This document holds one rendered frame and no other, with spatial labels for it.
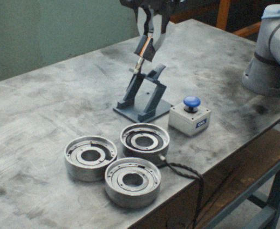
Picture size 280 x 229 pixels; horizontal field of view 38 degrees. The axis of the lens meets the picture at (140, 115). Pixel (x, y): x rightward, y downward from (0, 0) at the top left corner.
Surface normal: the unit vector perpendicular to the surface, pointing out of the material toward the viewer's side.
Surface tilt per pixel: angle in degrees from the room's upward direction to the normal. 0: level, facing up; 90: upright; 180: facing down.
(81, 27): 90
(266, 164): 0
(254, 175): 0
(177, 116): 90
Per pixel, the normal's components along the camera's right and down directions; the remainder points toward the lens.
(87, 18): 0.71, 0.42
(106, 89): 0.07, -0.84
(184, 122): -0.70, 0.35
